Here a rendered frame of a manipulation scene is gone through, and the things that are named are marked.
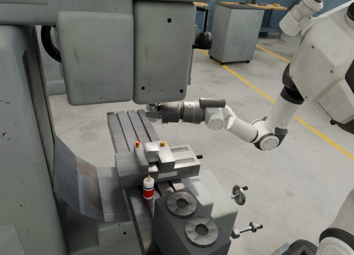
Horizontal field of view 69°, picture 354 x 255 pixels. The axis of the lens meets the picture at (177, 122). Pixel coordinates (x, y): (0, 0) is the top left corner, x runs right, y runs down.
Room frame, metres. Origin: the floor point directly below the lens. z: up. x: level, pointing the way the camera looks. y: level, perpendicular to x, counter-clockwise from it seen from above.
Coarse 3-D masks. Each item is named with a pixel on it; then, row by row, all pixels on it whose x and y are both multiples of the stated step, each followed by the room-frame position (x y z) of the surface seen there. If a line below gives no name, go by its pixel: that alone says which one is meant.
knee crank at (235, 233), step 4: (252, 224) 0.95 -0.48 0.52; (256, 224) 0.96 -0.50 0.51; (260, 224) 0.98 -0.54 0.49; (236, 228) 0.91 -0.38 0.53; (244, 228) 0.93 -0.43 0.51; (248, 228) 0.93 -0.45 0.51; (252, 228) 0.94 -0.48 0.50; (256, 228) 0.93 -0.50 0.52; (260, 228) 0.96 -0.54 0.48; (232, 232) 0.89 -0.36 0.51; (236, 232) 0.88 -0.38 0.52; (240, 232) 0.90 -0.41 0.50; (232, 236) 0.89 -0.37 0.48; (236, 236) 0.87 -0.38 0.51
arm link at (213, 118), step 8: (200, 104) 0.84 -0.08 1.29; (208, 104) 0.84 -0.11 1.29; (216, 104) 0.84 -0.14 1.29; (224, 104) 0.85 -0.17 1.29; (200, 112) 0.83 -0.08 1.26; (208, 112) 0.83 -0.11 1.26; (216, 112) 0.84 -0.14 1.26; (200, 120) 0.82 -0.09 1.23; (208, 120) 0.81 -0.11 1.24; (216, 120) 0.81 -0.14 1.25; (216, 128) 0.82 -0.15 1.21
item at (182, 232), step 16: (176, 192) 0.56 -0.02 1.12; (160, 208) 0.51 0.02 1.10; (176, 208) 0.50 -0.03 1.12; (192, 208) 0.51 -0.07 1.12; (160, 224) 0.50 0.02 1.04; (176, 224) 0.46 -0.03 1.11; (192, 224) 0.45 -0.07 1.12; (208, 224) 0.46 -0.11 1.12; (160, 240) 0.49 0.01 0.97; (176, 240) 0.43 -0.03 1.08; (192, 240) 0.41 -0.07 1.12; (208, 240) 0.41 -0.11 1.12; (224, 240) 0.43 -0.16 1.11
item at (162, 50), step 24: (144, 0) 0.74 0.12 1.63; (144, 24) 0.73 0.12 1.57; (168, 24) 0.76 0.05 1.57; (192, 24) 0.79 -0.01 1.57; (144, 48) 0.73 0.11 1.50; (168, 48) 0.76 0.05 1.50; (144, 72) 0.73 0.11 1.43; (168, 72) 0.76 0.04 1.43; (144, 96) 0.73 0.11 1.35; (168, 96) 0.76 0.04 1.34
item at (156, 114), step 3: (147, 111) 0.82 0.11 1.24; (150, 111) 0.82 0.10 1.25; (153, 111) 0.82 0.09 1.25; (156, 111) 0.82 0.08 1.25; (159, 111) 0.82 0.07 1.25; (147, 114) 0.81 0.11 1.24; (150, 114) 0.81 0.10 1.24; (153, 114) 0.82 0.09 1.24; (156, 114) 0.82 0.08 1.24; (159, 114) 0.82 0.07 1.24; (150, 117) 0.82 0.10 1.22; (153, 117) 0.82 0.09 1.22; (156, 117) 0.82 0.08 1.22; (159, 117) 0.81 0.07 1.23
